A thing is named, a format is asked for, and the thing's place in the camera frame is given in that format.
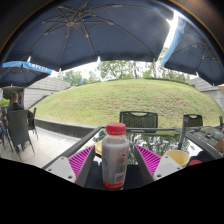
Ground navy umbrella with white-blue edge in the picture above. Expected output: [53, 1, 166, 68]
[160, 16, 224, 86]

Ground navy umbrella with light-blue trim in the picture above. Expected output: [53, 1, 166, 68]
[0, 60, 53, 88]

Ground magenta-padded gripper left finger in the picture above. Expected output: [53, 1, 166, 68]
[44, 144, 98, 188]

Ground large navy patio umbrella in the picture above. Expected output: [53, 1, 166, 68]
[0, 0, 175, 73]

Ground yellow snack bag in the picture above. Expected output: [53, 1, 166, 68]
[94, 140, 104, 157]

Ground dark mesh-back chair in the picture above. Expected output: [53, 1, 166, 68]
[182, 113, 204, 128]
[119, 110, 159, 129]

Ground red-capped clear drink bottle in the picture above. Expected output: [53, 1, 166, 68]
[100, 122, 130, 190]

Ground cream mug with yellow handle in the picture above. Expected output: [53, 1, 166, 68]
[164, 149, 191, 169]

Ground dark wicker chair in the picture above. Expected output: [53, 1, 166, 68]
[28, 107, 40, 140]
[7, 109, 36, 158]

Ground brown paper bag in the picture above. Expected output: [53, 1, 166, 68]
[213, 138, 224, 155]

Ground person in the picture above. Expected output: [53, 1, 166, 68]
[6, 92, 34, 121]

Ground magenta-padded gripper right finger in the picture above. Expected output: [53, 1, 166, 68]
[133, 143, 184, 186]

